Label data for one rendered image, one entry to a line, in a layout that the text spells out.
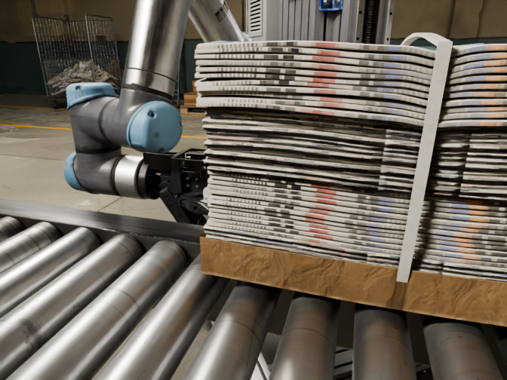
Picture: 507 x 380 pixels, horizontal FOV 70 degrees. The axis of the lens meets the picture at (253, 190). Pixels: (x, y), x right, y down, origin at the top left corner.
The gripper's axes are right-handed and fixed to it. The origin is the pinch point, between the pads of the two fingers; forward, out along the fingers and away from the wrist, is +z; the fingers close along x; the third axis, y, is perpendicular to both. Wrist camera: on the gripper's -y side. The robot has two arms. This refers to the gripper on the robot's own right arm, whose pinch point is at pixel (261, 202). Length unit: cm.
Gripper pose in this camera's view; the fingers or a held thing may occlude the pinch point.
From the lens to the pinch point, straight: 57.9
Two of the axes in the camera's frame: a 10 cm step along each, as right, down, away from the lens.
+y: 0.0, -9.4, -3.5
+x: 2.9, -3.3, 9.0
